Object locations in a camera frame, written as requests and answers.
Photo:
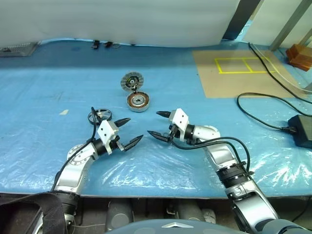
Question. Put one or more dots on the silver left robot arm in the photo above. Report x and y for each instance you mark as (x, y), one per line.
(75, 168)

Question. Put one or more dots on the grey metal frame post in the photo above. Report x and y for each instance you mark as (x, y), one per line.
(290, 24)

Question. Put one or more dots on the grey flat tray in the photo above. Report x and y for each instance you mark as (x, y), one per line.
(17, 50)

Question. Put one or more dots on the silver motor base copper windings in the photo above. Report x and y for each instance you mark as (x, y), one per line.
(138, 100)

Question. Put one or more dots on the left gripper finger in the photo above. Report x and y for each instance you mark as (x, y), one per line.
(123, 122)
(133, 143)

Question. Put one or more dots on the white foam backdrop sheet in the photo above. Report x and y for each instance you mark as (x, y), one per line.
(122, 19)

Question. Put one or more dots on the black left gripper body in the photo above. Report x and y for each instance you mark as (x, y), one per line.
(118, 143)

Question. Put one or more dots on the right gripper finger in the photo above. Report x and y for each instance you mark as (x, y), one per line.
(159, 137)
(163, 114)

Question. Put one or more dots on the orange wooden block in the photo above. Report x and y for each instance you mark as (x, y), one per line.
(299, 57)

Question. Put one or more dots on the black power adapter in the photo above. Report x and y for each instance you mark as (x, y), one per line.
(302, 130)

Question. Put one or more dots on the brown cardboard sheet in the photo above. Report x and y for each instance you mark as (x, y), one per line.
(219, 83)

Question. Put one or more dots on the blue plastic table cover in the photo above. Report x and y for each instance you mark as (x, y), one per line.
(48, 85)

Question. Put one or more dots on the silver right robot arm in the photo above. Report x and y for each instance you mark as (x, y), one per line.
(219, 151)

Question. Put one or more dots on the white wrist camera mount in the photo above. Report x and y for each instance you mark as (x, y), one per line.
(180, 119)
(104, 131)

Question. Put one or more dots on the small white tape piece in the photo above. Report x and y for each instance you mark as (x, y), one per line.
(64, 112)

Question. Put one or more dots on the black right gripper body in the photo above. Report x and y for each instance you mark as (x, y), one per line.
(173, 133)

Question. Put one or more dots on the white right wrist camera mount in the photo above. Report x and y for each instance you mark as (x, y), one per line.
(180, 119)

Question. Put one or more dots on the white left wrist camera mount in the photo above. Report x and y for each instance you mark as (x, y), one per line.
(104, 131)

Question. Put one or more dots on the small black clip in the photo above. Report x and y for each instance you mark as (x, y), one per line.
(108, 44)
(95, 44)

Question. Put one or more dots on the dark frame post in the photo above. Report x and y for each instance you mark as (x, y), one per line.
(241, 19)

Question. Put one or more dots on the silver motor cover circuit board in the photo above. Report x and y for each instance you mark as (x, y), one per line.
(132, 81)

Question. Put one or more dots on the grey rounded cylinder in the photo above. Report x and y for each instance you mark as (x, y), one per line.
(119, 214)
(190, 210)

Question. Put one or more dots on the clear plastic tube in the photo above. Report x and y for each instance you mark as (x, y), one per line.
(292, 84)

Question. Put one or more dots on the blue-grey robot torso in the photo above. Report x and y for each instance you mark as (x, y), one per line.
(170, 228)

